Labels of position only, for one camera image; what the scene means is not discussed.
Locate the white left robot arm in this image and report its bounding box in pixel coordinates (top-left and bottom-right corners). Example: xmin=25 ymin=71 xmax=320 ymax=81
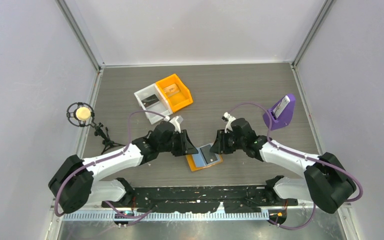
xmin=48 ymin=121 xmax=199 ymax=217

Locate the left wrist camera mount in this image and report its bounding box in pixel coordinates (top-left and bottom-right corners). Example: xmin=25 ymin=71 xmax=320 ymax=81
xmin=163 ymin=115 xmax=184 ymax=133

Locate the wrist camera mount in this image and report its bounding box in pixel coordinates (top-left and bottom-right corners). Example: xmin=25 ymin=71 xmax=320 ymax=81
xmin=222 ymin=112 xmax=236 ymax=133
xmin=163 ymin=115 xmax=184 ymax=133

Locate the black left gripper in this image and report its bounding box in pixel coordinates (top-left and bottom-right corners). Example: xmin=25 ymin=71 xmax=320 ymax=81
xmin=158 ymin=129 xmax=198 ymax=157

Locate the microphone with shock mount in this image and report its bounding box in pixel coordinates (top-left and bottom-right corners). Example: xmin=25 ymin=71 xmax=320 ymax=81
xmin=66 ymin=102 xmax=96 ymax=128

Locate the black credit card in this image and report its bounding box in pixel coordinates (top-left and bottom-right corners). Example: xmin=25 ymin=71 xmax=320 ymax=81
xmin=200 ymin=143 xmax=221 ymax=166

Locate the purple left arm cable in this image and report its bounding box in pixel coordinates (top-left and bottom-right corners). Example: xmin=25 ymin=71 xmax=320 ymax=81
xmin=53 ymin=110 xmax=170 ymax=229

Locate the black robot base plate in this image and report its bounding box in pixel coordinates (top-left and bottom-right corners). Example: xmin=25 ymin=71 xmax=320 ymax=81
xmin=112 ymin=185 xmax=298 ymax=214

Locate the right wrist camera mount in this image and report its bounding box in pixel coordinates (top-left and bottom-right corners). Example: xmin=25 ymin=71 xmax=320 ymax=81
xmin=222 ymin=112 xmax=236 ymax=133

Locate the black microphone tripod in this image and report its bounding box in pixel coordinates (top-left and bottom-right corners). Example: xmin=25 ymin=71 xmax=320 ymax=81
xmin=93 ymin=122 xmax=126 ymax=155

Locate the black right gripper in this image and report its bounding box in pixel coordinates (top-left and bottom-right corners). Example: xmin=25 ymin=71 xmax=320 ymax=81
xmin=210 ymin=129 xmax=246 ymax=154

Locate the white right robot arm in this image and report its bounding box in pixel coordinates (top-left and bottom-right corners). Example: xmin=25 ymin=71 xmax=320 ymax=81
xmin=210 ymin=118 xmax=357 ymax=214

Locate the tan card stack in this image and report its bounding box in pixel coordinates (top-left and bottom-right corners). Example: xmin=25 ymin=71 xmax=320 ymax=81
xmin=163 ymin=83 xmax=180 ymax=98

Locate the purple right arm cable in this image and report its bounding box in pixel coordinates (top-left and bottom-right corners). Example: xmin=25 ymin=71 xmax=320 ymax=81
xmin=228 ymin=101 xmax=364 ymax=231

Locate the black card stack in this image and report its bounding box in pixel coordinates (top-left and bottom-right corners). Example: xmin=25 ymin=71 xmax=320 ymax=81
xmin=141 ymin=94 xmax=160 ymax=109

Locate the white plastic bin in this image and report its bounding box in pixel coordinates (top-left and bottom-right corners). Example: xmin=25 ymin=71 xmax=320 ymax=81
xmin=134 ymin=83 xmax=173 ymax=125

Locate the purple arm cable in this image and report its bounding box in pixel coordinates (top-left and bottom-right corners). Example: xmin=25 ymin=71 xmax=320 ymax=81
xmin=228 ymin=101 xmax=364 ymax=231
xmin=53 ymin=110 xmax=170 ymax=229

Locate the aluminium front rail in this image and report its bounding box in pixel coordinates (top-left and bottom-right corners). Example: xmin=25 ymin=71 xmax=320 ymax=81
xmin=62 ymin=209 xmax=269 ymax=222

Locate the orange plastic bin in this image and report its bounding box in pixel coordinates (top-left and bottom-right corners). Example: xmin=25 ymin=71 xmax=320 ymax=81
xmin=156 ymin=73 xmax=194 ymax=113

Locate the purple metronome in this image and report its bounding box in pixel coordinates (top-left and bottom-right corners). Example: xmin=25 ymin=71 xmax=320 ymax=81
xmin=262 ymin=93 xmax=296 ymax=131

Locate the orange card holder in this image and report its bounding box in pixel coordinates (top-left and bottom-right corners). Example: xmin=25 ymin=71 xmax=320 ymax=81
xmin=186 ymin=146 xmax=224 ymax=172

